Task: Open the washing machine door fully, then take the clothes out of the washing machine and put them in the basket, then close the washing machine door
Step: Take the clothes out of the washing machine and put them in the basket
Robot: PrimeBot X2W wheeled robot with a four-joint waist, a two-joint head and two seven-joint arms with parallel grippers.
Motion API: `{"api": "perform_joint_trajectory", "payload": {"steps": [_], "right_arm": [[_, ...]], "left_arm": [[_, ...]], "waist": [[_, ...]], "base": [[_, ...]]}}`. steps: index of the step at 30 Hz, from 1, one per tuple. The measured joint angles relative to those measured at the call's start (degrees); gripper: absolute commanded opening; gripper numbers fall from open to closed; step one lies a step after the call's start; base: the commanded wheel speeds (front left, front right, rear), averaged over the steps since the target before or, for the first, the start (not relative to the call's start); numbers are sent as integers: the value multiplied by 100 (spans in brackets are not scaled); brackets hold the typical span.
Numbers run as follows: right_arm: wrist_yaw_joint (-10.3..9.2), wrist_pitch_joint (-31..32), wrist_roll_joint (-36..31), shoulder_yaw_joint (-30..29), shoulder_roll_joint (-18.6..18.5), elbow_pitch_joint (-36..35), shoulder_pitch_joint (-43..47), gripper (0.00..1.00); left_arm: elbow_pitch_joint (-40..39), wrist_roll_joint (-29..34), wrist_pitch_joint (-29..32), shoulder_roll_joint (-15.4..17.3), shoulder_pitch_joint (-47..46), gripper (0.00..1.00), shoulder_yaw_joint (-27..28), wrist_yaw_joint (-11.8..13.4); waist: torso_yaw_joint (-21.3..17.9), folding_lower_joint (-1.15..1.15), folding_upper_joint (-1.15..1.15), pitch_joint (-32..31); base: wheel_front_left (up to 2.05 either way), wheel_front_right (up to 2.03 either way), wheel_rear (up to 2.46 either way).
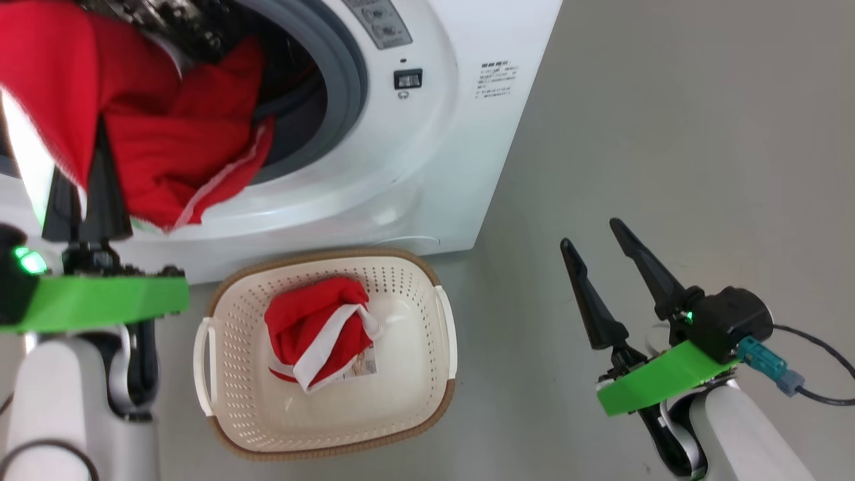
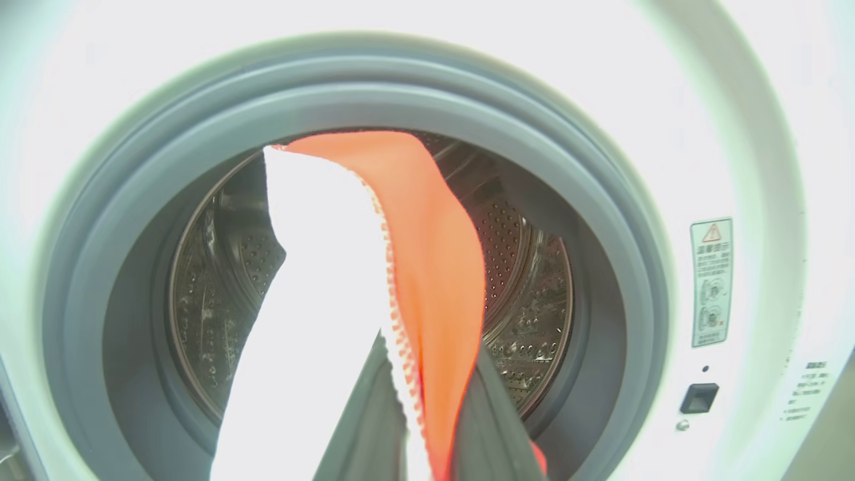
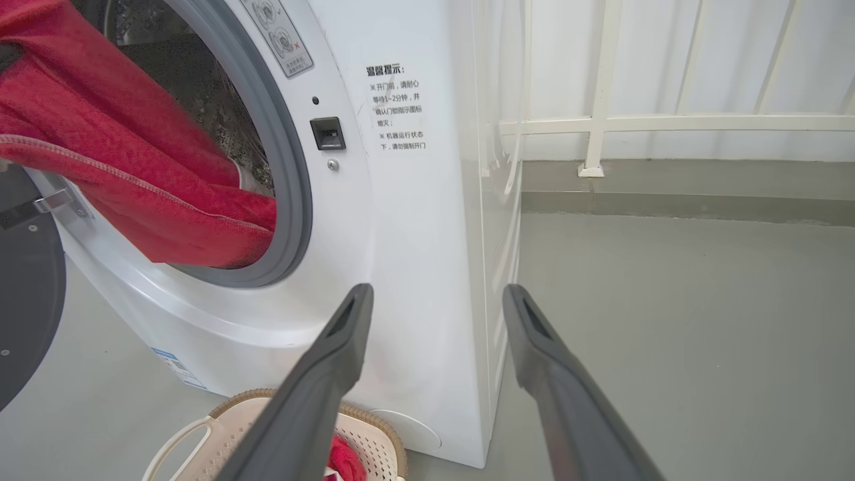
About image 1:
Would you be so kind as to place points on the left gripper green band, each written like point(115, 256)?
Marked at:
point(107, 300)

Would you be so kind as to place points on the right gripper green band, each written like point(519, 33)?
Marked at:
point(661, 381)

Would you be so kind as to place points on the large red white garment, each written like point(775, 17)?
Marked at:
point(167, 147)

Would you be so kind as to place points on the red garment with white trim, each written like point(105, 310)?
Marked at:
point(300, 321)

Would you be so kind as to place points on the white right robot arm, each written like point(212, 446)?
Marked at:
point(748, 441)

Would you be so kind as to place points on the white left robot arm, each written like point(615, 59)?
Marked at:
point(47, 401)

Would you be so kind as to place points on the stainless steel washing machine drum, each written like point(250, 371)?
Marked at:
point(174, 27)

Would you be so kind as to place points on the white front-load washing machine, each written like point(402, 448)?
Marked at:
point(434, 187)

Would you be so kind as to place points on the cream perforated basket brown rim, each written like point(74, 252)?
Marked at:
point(401, 401)

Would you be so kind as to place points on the white printed paper label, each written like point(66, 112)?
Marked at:
point(366, 366)

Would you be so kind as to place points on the grey warning sticker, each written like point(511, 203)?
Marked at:
point(381, 27)

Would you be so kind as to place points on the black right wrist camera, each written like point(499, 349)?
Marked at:
point(728, 321)

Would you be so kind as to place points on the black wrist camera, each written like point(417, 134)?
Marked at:
point(10, 287)
point(728, 321)

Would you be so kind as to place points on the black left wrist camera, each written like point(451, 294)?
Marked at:
point(10, 287)

